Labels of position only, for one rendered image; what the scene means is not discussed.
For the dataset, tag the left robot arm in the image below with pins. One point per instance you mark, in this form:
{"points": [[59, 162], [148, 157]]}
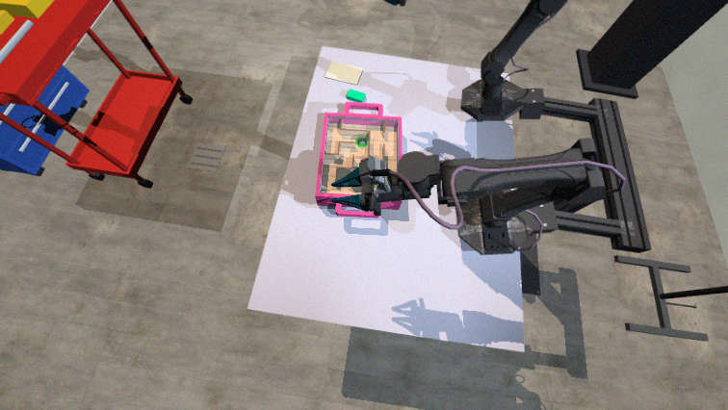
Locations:
{"points": [[537, 180]]}

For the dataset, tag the beige flat board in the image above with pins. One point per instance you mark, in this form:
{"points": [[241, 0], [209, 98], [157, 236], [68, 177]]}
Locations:
{"points": [[344, 73]]}

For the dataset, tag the green rectangular block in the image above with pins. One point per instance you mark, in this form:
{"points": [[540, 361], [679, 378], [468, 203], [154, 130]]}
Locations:
{"points": [[356, 96]]}

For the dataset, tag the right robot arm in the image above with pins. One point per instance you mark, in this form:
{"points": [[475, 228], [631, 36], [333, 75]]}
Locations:
{"points": [[493, 64]]}

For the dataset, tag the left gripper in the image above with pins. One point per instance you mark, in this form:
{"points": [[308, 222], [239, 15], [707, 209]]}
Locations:
{"points": [[372, 195]]}

